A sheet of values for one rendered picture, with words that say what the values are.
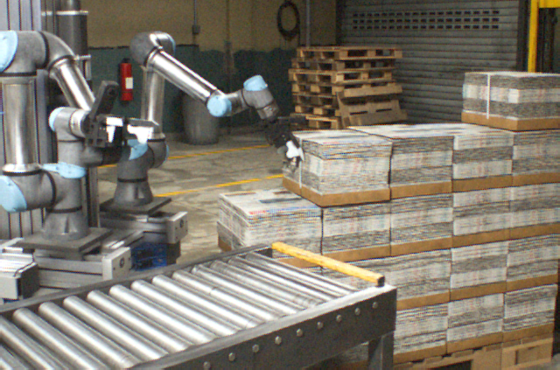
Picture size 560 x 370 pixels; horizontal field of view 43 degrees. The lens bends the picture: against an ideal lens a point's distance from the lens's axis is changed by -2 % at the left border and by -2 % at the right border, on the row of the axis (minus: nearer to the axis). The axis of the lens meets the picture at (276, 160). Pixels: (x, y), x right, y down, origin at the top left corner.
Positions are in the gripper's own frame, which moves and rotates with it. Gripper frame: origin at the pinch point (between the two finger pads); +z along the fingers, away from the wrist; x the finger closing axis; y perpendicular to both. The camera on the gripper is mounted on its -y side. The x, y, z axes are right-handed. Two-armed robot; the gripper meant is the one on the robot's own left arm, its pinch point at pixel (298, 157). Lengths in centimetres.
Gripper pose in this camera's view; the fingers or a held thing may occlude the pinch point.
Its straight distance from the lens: 277.0
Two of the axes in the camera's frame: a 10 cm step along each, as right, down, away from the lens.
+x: 3.7, 1.6, -9.2
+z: 4.5, 8.3, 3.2
